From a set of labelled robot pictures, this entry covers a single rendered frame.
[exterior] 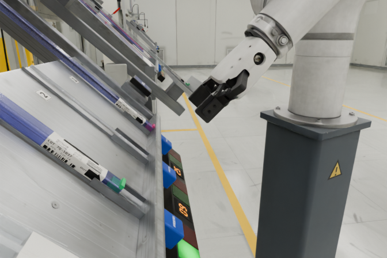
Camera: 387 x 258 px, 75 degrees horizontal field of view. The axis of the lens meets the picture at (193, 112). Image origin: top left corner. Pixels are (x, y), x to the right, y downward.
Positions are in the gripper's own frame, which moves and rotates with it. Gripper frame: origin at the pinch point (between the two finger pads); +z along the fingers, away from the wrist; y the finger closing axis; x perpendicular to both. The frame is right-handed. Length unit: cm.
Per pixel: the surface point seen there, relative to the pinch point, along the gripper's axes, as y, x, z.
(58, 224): -28.8, 10.1, 10.2
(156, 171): -16.9, 3.3, 8.0
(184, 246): -21.2, -3.8, 11.1
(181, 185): -7.8, -4.9, 11.1
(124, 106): -0.7, 10.0, 9.0
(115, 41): 85, 27, 12
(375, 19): 681, -413, -507
